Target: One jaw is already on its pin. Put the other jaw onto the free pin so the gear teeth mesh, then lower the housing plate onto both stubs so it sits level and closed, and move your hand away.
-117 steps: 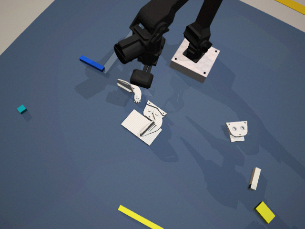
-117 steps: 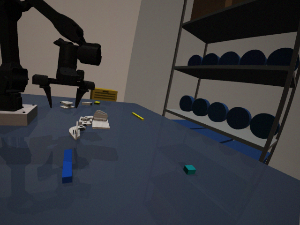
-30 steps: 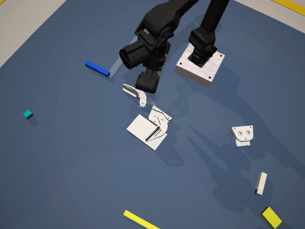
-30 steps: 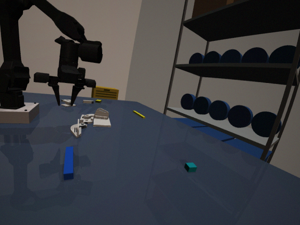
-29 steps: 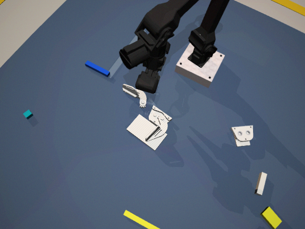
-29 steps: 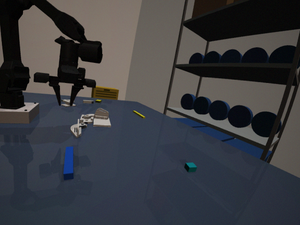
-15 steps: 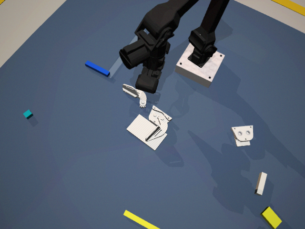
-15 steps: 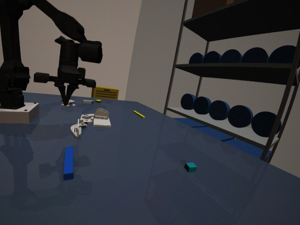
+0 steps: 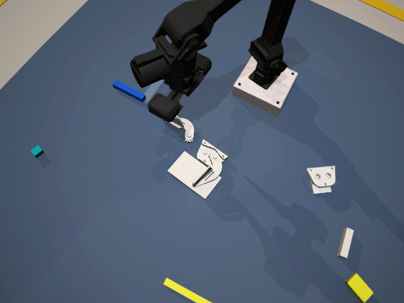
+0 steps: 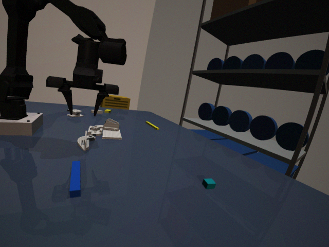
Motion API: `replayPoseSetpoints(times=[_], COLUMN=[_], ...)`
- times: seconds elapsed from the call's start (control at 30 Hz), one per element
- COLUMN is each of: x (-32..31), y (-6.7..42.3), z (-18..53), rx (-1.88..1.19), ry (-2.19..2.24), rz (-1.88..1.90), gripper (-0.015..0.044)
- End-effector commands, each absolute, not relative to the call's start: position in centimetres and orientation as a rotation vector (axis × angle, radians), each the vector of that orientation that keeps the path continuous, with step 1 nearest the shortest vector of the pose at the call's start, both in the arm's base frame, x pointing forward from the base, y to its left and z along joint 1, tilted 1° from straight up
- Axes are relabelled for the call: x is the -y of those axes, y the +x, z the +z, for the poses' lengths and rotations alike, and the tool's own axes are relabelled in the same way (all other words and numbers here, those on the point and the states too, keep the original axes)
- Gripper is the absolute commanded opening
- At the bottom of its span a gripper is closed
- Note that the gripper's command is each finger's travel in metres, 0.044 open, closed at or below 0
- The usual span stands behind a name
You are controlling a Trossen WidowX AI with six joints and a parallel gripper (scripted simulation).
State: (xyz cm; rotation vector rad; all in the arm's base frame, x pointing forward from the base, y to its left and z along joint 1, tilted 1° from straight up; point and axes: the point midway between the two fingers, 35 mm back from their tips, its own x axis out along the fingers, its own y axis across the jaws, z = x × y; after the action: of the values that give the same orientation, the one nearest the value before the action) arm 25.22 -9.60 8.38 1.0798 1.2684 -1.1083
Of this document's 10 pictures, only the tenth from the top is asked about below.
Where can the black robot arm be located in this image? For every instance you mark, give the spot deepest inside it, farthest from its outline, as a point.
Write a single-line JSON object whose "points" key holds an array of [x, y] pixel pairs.
{"points": [[15, 80]]}

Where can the small teal block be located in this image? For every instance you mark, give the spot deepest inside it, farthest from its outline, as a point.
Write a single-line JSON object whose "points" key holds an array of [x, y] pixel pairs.
{"points": [[209, 183]]}

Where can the blue rectangular block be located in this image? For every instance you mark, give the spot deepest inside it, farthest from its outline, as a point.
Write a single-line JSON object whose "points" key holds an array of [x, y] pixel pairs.
{"points": [[75, 180]]}

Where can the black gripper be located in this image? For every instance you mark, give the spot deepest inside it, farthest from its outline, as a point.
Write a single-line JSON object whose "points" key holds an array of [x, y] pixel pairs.
{"points": [[64, 86]]}

